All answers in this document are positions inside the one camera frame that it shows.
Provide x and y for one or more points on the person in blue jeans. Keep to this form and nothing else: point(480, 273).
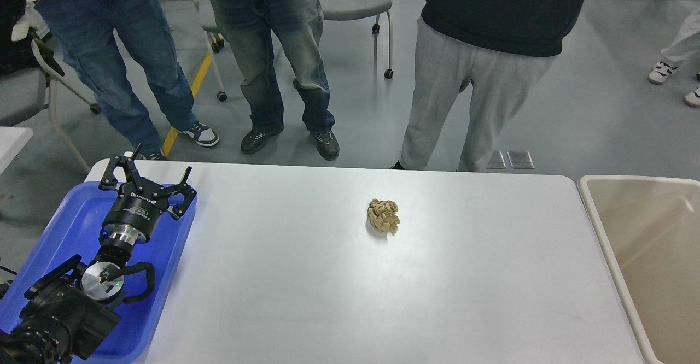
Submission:
point(87, 32)

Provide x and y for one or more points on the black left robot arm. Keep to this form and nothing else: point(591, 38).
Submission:
point(94, 287)

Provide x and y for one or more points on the person in white shoes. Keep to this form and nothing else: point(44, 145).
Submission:
point(685, 46)

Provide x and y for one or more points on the beige plastic bin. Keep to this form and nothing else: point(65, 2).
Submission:
point(648, 228)

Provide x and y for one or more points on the crumpled brown paper ball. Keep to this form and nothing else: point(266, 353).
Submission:
point(383, 216)

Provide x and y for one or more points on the person in faded jeans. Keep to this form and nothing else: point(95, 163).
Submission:
point(248, 26)

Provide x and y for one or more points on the white side table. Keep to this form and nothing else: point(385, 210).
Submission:
point(13, 139)

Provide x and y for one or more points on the person in grey sweatpants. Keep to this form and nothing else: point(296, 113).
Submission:
point(499, 47)

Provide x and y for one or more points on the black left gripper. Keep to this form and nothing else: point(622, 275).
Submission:
point(135, 208)

